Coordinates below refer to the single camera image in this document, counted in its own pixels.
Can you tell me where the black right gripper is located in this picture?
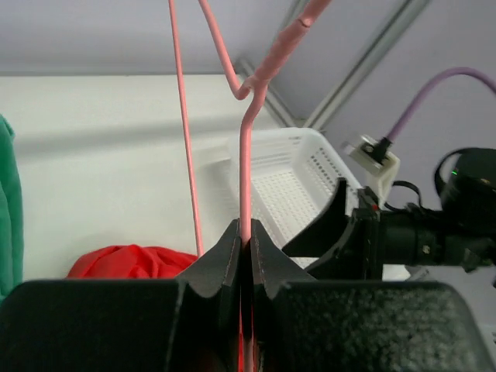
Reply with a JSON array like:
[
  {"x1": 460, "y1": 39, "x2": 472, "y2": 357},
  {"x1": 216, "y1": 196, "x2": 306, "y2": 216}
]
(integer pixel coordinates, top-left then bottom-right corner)
[{"x1": 282, "y1": 177, "x2": 383, "y2": 281}]

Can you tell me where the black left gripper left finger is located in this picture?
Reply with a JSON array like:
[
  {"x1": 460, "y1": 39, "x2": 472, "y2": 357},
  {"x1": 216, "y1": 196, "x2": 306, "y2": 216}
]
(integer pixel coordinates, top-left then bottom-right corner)
[{"x1": 1, "y1": 221, "x2": 241, "y2": 371}]

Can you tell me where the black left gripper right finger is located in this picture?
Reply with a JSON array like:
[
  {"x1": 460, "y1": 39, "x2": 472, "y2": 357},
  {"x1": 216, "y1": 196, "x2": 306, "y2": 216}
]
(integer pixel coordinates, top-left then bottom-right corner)
[{"x1": 250, "y1": 220, "x2": 495, "y2": 371}]

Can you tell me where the green shirt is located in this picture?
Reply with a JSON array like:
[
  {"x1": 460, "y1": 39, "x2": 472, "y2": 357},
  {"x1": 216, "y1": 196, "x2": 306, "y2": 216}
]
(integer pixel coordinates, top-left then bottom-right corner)
[{"x1": 0, "y1": 116, "x2": 24, "y2": 301}]

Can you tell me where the pink wire hanger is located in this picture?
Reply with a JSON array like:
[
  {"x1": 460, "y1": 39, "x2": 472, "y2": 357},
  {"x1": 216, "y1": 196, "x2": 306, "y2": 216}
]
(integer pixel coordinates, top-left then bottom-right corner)
[{"x1": 167, "y1": 0, "x2": 334, "y2": 372}]

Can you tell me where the aluminium frame right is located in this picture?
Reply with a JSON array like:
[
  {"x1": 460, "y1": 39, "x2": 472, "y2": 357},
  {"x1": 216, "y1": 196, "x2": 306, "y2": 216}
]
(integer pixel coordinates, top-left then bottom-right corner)
[{"x1": 234, "y1": 0, "x2": 431, "y2": 131}]

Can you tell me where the red tank top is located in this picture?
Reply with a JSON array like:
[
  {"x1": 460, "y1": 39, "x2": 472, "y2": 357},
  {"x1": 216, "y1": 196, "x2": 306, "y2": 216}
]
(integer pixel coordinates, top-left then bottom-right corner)
[{"x1": 67, "y1": 244, "x2": 198, "y2": 279}]

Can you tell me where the white perforated plastic basket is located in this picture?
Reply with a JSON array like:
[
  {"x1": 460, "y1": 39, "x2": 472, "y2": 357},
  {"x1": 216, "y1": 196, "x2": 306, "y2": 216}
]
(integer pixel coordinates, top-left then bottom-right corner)
[{"x1": 226, "y1": 127, "x2": 496, "y2": 342}]

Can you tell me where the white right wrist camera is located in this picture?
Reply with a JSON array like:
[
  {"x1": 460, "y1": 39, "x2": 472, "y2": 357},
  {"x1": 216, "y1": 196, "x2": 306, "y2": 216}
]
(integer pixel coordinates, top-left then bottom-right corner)
[{"x1": 342, "y1": 135, "x2": 401, "y2": 208}]

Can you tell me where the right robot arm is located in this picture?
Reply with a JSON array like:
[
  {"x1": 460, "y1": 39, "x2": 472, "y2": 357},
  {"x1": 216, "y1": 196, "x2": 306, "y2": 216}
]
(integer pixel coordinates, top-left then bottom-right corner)
[{"x1": 282, "y1": 147, "x2": 495, "y2": 280}]

